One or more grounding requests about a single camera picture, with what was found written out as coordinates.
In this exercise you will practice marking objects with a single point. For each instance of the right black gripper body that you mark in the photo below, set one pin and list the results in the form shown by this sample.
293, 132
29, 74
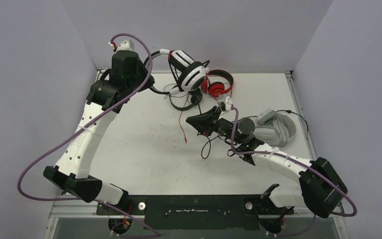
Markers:
212, 120

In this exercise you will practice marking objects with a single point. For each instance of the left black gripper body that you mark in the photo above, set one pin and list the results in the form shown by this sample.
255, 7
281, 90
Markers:
137, 79

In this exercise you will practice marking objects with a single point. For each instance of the black white striped headphones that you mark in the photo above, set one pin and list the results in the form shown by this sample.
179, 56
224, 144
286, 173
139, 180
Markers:
188, 73

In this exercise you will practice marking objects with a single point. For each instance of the grey white headphones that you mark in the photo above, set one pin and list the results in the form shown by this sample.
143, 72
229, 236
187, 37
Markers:
274, 128

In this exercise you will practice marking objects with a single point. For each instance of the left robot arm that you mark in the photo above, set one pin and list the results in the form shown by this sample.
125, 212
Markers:
127, 76

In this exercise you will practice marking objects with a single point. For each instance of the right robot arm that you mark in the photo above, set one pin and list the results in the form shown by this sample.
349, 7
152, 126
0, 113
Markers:
320, 188

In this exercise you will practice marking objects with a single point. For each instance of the red headphones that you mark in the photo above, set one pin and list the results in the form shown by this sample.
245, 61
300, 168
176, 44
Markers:
216, 89

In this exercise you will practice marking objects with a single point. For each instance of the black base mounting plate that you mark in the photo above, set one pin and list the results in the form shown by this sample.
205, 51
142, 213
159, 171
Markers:
203, 212

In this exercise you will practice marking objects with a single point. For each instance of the aluminium frame rail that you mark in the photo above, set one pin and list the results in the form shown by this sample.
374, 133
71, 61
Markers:
320, 189

